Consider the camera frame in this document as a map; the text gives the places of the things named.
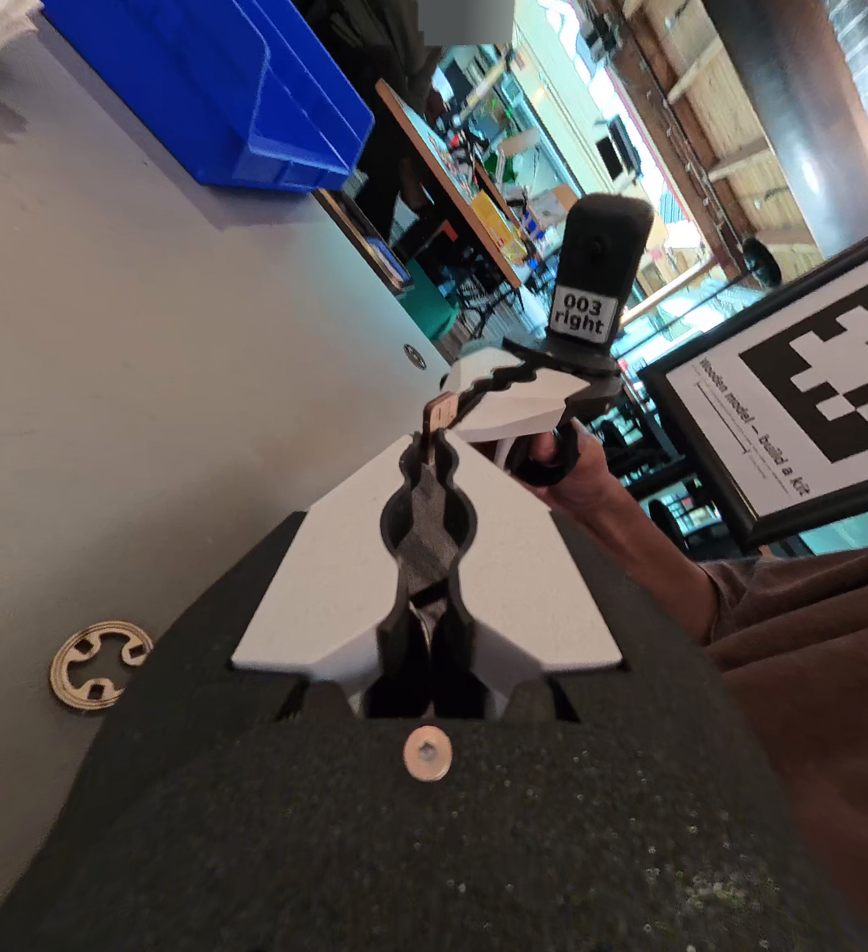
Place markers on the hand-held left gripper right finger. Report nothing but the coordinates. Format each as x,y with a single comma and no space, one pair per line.
538,595

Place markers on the person's brown shirt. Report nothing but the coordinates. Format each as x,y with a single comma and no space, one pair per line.
813,669

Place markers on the large blue plastic bin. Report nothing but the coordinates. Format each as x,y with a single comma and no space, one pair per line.
181,89

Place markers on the framed black-white marker sign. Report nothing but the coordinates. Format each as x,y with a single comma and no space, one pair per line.
776,387

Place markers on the yellow box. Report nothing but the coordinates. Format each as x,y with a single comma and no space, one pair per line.
493,223

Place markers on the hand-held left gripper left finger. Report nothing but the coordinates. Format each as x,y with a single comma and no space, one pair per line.
322,587

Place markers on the wooden worktable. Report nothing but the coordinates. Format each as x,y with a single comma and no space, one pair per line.
422,141

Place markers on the round metal desk fitting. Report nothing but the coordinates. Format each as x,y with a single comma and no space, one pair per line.
414,357

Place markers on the dark round pillar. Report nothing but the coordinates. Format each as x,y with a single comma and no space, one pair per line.
798,111

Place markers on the small wooden model part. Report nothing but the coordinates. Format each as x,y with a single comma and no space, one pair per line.
434,424

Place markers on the person's right hand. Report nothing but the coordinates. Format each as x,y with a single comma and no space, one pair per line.
590,483

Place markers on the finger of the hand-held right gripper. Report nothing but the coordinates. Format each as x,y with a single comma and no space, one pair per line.
478,368
523,405

